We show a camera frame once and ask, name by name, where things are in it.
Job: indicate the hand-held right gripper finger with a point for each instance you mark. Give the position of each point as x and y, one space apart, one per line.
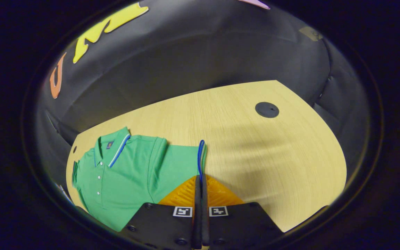
205 222
198 208

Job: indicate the green T-shirt with blue trim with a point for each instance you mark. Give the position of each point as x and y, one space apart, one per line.
134 173

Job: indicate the tan tape patch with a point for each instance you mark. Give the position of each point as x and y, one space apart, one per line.
311 33

